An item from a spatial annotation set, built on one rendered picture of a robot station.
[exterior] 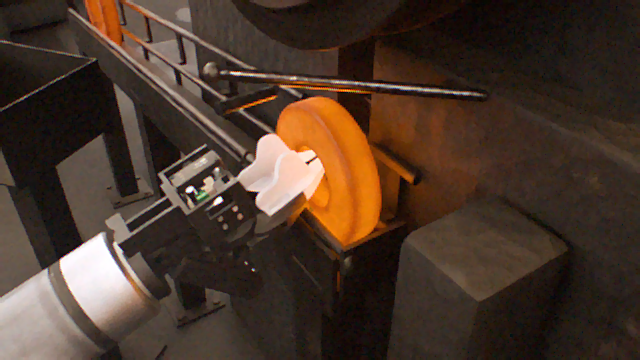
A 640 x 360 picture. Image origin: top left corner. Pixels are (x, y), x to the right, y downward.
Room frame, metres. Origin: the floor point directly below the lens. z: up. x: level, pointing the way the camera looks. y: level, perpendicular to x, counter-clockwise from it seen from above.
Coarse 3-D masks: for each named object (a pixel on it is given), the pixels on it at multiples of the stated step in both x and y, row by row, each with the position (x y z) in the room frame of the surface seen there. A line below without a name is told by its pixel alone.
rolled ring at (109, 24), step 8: (88, 0) 1.27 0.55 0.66; (96, 0) 1.18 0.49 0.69; (104, 0) 1.16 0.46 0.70; (112, 0) 1.17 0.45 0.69; (88, 8) 1.28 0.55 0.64; (96, 8) 1.28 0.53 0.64; (104, 8) 1.15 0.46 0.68; (112, 8) 1.16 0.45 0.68; (96, 16) 1.27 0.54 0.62; (104, 16) 1.15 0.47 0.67; (112, 16) 1.16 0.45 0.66; (96, 24) 1.26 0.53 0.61; (104, 24) 1.16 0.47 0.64; (112, 24) 1.16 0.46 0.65; (104, 32) 1.17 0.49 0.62; (112, 32) 1.16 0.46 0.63; (120, 32) 1.17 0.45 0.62; (112, 40) 1.17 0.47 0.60; (120, 40) 1.18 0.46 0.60
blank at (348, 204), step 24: (288, 120) 0.48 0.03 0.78; (312, 120) 0.44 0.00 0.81; (336, 120) 0.43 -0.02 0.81; (288, 144) 0.48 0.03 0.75; (312, 144) 0.44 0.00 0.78; (336, 144) 0.40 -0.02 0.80; (360, 144) 0.41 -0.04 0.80; (336, 168) 0.40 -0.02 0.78; (360, 168) 0.39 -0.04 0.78; (336, 192) 0.40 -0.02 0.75; (360, 192) 0.38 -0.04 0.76; (336, 216) 0.40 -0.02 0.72; (360, 216) 0.38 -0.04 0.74
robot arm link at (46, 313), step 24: (24, 288) 0.30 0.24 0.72; (48, 288) 0.30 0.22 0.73; (0, 312) 0.28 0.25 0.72; (24, 312) 0.28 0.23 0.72; (48, 312) 0.28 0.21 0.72; (72, 312) 0.28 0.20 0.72; (0, 336) 0.26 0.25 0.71; (24, 336) 0.26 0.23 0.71; (48, 336) 0.27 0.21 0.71; (72, 336) 0.27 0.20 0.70; (96, 336) 0.28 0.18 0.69
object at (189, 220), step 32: (192, 192) 0.37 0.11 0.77; (224, 192) 0.36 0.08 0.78; (128, 224) 0.34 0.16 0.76; (160, 224) 0.34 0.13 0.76; (192, 224) 0.35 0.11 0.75; (224, 224) 0.36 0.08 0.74; (128, 256) 0.32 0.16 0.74; (160, 256) 0.35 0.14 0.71; (192, 256) 0.35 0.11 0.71; (224, 256) 0.35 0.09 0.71; (160, 288) 0.32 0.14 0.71
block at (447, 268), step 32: (448, 224) 0.29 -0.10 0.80; (480, 224) 0.29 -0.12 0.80; (512, 224) 0.29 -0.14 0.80; (416, 256) 0.27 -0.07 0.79; (448, 256) 0.26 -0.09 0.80; (480, 256) 0.26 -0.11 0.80; (512, 256) 0.26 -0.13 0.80; (544, 256) 0.26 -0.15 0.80; (416, 288) 0.26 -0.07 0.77; (448, 288) 0.24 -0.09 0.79; (480, 288) 0.23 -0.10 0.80; (512, 288) 0.24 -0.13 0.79; (544, 288) 0.26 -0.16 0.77; (416, 320) 0.26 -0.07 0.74; (448, 320) 0.23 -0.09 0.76; (480, 320) 0.22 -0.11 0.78; (512, 320) 0.24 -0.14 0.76; (416, 352) 0.25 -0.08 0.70; (448, 352) 0.23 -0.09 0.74; (480, 352) 0.23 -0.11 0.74; (512, 352) 0.25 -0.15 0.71
